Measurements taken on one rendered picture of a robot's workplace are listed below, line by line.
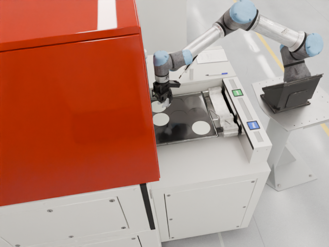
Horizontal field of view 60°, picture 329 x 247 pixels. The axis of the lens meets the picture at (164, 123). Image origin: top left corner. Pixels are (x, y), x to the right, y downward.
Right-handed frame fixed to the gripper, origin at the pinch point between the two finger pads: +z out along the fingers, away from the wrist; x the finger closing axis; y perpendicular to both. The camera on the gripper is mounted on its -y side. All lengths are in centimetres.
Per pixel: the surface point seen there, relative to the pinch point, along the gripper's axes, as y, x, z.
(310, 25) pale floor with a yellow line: -308, -49, 98
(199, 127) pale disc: -5.1, 20.5, 7.2
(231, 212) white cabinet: -1, 53, 58
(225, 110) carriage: -27.3, 21.3, 9.2
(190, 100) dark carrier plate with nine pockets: -17.2, 1.6, 7.3
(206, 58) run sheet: -49, -14, 0
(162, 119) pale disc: 5.3, 0.9, 7.2
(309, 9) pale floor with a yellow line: -348, -73, 98
